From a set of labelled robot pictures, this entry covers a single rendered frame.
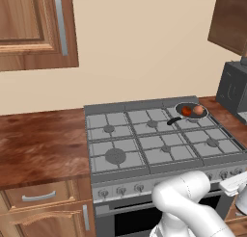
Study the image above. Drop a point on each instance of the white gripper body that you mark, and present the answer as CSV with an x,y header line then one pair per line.
x,y
234,183

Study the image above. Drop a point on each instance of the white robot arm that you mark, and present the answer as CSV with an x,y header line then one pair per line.
x,y
183,199

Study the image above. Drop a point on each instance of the grey stove knob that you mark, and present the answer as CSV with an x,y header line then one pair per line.
x,y
121,190
103,193
238,171
224,174
210,176
139,187

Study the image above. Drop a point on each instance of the black frying pan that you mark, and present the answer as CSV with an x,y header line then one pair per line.
x,y
189,117

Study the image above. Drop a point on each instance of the brown onion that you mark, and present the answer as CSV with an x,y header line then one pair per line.
x,y
198,110

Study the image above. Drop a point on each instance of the red tomato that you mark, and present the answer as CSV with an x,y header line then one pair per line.
x,y
186,111

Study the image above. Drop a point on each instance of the grey gas stove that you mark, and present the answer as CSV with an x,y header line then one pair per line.
x,y
154,141

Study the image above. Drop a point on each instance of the wooden base cupboard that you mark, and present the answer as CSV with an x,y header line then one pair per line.
x,y
238,223

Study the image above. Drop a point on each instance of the dark grey coffee machine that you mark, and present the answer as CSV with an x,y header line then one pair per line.
x,y
231,86

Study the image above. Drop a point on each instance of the black oven door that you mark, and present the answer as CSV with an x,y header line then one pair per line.
x,y
131,220

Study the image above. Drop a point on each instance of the wooden base cupboard door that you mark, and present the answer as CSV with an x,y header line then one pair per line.
x,y
48,223

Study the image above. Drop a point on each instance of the wooden drawer front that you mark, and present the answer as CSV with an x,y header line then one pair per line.
x,y
38,196

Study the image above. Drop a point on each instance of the wooden wall cupboard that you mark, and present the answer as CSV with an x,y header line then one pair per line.
x,y
230,19

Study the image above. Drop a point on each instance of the wooden wall cupboard door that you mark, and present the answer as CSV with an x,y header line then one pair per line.
x,y
25,29

